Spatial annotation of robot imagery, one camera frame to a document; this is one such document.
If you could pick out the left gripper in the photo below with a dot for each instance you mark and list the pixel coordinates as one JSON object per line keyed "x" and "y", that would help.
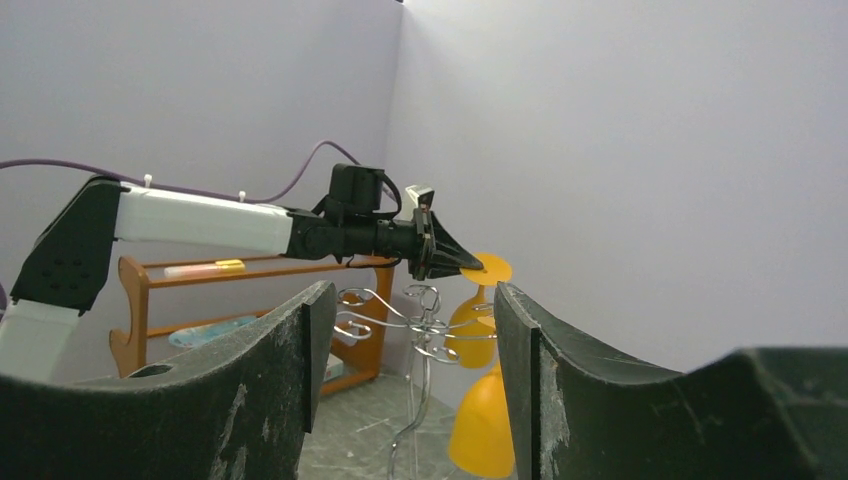
{"x": 437, "y": 253}

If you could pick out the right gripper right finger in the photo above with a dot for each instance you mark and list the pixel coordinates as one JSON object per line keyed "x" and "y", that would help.
{"x": 582, "y": 409}

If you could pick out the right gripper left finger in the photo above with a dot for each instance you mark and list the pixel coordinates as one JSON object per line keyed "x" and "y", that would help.
{"x": 237, "y": 407}

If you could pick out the orange plastic wine glass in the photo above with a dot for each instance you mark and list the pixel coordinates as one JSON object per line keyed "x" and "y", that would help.
{"x": 470, "y": 338}
{"x": 481, "y": 439}

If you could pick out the chrome wine glass rack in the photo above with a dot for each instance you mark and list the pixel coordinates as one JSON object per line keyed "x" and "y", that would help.
{"x": 367, "y": 309}

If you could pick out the light blue flat item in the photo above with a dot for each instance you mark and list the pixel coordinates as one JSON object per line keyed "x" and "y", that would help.
{"x": 192, "y": 337}

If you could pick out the yellow pink tube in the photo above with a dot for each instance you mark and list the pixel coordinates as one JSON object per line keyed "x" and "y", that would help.
{"x": 219, "y": 267}

